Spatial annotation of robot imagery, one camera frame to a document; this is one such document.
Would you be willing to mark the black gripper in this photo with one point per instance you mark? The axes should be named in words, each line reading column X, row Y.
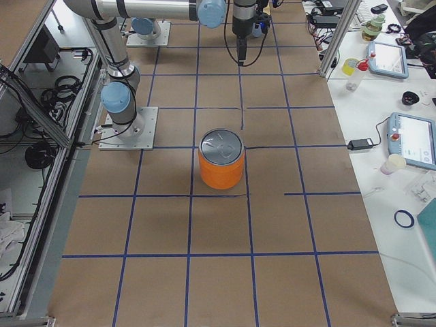
column 240, row 28

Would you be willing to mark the light blue cup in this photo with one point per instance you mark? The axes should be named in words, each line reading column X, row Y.
column 256, row 30

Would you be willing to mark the yellow tape roll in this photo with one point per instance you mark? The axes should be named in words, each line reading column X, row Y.
column 349, row 66

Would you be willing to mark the squeeze bottle red cap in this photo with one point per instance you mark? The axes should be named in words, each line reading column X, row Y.
column 358, row 74

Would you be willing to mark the orange can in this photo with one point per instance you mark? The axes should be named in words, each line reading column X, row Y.
column 221, row 158

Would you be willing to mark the far teach pendant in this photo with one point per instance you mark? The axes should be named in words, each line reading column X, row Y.
column 387, row 60

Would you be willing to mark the teach pendant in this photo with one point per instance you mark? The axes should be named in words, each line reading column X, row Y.
column 413, row 138
column 387, row 60

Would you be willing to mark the black power adapter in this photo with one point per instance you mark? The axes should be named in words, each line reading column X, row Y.
column 360, row 144

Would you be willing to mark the black bowl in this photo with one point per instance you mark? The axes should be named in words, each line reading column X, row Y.
column 409, row 98

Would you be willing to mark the near teach pendant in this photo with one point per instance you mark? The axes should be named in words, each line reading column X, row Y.
column 413, row 138

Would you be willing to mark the white rag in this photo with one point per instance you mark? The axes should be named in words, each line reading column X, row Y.
column 12, row 232

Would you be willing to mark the aluminium frame post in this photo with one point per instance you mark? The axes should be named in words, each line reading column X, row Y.
column 339, row 33

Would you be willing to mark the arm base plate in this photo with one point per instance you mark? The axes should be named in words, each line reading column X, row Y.
column 140, row 134
column 148, row 32

